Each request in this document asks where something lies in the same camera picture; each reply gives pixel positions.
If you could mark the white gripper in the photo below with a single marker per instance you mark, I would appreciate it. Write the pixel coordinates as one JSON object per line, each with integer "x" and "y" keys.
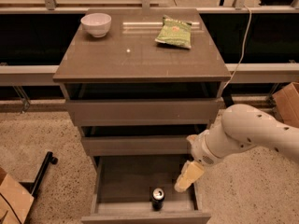
{"x": 201, "y": 149}

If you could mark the dark pepsi can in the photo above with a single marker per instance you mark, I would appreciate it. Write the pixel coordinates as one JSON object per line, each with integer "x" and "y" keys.
{"x": 157, "y": 199}

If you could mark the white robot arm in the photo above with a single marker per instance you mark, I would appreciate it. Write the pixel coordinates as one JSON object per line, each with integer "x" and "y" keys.
{"x": 241, "y": 128}

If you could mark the grey open bottom drawer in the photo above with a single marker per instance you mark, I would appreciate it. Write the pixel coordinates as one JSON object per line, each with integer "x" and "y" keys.
{"x": 123, "y": 190}

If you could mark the grey drawer cabinet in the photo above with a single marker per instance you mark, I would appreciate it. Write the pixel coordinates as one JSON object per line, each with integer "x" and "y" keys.
{"x": 127, "y": 63}

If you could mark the grey middle drawer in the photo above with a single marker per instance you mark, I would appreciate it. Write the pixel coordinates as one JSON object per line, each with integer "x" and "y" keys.
{"x": 144, "y": 140}

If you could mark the grey top drawer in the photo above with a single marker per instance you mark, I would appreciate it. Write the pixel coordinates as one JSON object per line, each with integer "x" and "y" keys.
{"x": 136, "y": 112}

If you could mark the cardboard box right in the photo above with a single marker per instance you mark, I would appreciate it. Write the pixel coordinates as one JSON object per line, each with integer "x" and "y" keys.
{"x": 287, "y": 103}

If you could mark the cardboard box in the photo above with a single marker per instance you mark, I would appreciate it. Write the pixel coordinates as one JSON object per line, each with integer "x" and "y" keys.
{"x": 15, "y": 200}
{"x": 287, "y": 103}

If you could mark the green chip bag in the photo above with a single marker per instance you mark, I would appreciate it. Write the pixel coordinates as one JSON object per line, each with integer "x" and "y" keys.
{"x": 175, "y": 33}

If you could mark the white ceramic bowl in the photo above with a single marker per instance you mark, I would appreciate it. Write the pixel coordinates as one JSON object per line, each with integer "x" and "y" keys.
{"x": 96, "y": 24}

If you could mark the black caster leg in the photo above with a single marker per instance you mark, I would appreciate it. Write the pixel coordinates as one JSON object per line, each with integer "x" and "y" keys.
{"x": 33, "y": 186}

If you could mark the cardboard box bottom left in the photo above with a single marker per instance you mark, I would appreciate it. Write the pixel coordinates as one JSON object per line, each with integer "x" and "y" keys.
{"x": 15, "y": 200}

